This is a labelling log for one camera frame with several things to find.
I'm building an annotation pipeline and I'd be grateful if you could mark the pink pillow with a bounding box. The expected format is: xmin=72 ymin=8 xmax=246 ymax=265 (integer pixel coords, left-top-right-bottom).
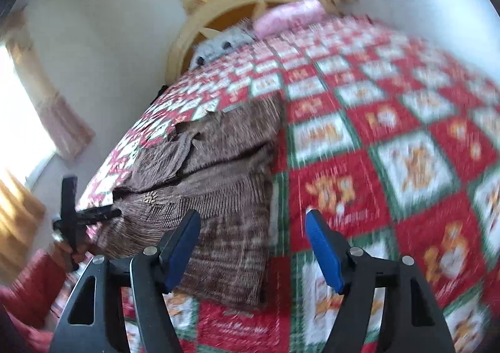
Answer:
xmin=252 ymin=0 xmax=328 ymax=39

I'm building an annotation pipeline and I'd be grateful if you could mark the cream wooden headboard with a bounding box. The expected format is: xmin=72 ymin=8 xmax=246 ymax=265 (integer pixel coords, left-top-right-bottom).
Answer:
xmin=164 ymin=0 xmax=339 ymax=86

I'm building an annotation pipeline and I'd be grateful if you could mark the grey white patterned pillow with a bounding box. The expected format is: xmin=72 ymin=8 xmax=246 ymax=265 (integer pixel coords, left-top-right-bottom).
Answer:
xmin=189 ymin=21 xmax=255 ymax=71

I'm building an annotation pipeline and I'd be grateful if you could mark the yellow curtain side window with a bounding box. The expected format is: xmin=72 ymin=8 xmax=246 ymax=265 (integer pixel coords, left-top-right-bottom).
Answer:
xmin=1 ymin=10 xmax=95 ymax=283

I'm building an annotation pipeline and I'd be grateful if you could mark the black object beside bed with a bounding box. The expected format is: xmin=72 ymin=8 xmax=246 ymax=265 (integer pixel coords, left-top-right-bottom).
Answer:
xmin=150 ymin=85 xmax=169 ymax=105

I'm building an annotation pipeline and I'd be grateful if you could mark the red green patchwork bedspread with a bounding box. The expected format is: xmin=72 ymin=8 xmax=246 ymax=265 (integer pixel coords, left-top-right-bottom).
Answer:
xmin=78 ymin=17 xmax=499 ymax=352

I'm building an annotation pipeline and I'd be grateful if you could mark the brown knitted sweater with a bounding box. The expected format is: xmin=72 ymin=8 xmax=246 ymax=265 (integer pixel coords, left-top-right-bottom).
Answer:
xmin=94 ymin=93 xmax=284 ymax=310

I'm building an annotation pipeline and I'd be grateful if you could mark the left hand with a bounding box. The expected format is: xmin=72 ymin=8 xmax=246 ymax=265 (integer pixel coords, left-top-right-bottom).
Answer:
xmin=49 ymin=236 xmax=93 ymax=273

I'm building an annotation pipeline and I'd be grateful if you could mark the red sleeve left forearm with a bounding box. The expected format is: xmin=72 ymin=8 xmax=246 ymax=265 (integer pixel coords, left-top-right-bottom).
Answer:
xmin=1 ymin=250 xmax=67 ymax=352

